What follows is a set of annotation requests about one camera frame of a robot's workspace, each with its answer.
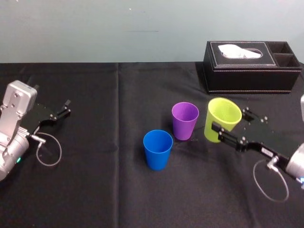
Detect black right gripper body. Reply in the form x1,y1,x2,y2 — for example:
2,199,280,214
236,113,300,168

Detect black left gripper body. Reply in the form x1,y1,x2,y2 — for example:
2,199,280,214
19,102,53,136

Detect lime green plastic cup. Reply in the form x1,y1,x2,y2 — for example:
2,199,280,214
204,97,243,143

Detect black leather tissue box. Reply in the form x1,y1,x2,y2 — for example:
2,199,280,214
202,40,303,95

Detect purple plastic cup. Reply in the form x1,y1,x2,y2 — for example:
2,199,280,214
171,102,200,141

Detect white tissue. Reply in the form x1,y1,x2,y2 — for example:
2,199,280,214
218,44,263,59

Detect blue plastic cup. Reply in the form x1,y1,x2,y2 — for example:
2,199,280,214
142,129,173,171

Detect black table cloth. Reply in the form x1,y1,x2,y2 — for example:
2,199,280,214
0,62,304,228

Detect thin left gripper cable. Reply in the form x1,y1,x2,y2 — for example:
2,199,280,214
28,132,63,167

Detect thin gripper cable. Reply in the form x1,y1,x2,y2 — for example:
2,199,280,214
253,155,290,203
28,132,63,167

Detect thin right gripper cable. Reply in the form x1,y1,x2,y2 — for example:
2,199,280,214
253,155,290,203

